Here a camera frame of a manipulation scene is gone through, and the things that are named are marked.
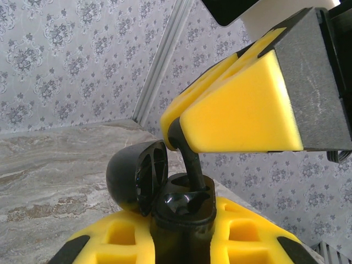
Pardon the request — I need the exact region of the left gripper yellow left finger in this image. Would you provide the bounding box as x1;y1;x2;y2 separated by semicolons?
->
48;210;159;264

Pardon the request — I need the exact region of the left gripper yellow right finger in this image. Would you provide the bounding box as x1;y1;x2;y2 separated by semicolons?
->
210;195;320;264

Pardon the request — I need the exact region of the black earbud charging case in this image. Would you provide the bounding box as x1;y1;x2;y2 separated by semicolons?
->
106;139;218;264

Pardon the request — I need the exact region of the black wireless earbud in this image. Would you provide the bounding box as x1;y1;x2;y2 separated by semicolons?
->
167;117;207;192

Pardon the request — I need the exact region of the aluminium frame post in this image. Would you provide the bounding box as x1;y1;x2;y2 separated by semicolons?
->
133;0;193;124

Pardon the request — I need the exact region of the aluminium side rail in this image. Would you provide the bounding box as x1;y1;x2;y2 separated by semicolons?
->
310;239;352;264

